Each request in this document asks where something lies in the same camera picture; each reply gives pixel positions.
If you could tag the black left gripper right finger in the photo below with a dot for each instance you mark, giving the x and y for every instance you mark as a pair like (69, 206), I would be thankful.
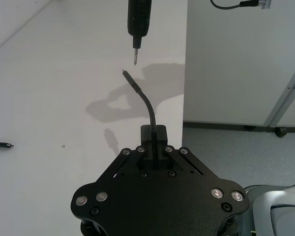
(161, 137)

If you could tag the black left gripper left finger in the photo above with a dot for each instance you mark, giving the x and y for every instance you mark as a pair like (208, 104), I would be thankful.
(146, 137)

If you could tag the white partition panel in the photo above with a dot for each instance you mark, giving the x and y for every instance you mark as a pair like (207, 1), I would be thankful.
(233, 61)

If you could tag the black caster wheel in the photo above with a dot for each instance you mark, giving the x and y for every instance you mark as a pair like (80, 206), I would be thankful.
(281, 132)

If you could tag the black tool with metal tip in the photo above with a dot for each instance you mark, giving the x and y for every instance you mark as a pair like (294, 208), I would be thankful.
(138, 17)

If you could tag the grey metal frame post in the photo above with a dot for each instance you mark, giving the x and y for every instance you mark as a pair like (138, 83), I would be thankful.
(282, 98)

